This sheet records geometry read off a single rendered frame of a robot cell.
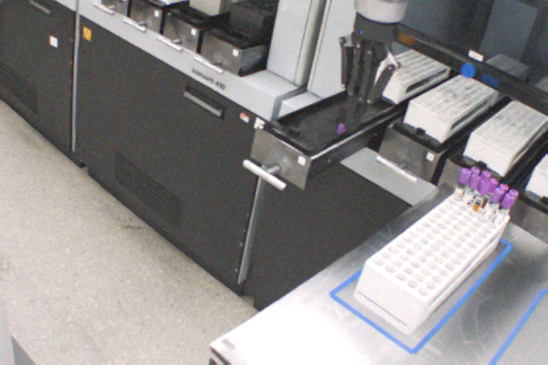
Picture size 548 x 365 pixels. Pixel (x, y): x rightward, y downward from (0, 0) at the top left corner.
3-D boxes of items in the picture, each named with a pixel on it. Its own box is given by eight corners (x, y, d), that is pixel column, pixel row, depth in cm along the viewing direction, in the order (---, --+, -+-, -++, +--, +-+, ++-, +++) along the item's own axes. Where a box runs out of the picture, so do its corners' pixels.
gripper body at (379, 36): (409, 21, 102) (397, 67, 108) (372, 1, 107) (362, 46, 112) (384, 27, 98) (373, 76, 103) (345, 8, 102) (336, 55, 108)
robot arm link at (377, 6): (379, -28, 104) (373, 1, 107) (347, -23, 98) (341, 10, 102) (421, -10, 99) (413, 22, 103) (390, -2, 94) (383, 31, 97)
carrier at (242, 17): (265, 37, 155) (269, 16, 152) (260, 38, 154) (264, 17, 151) (233, 22, 161) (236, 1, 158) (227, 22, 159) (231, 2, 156)
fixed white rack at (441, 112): (454, 95, 151) (461, 73, 148) (487, 112, 147) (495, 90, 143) (400, 126, 131) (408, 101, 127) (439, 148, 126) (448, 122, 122)
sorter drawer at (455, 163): (528, 108, 173) (538, 81, 169) (569, 127, 167) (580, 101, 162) (426, 195, 122) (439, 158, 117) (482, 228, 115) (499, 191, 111)
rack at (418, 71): (416, 66, 163) (422, 45, 160) (447, 81, 159) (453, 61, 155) (360, 90, 143) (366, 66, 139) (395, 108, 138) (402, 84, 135)
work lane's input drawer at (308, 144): (409, 82, 170) (418, 54, 166) (450, 103, 164) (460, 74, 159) (234, 164, 119) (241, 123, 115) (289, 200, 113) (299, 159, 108)
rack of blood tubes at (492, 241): (449, 215, 102) (461, 186, 99) (496, 245, 97) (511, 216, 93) (350, 296, 81) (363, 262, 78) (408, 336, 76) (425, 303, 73)
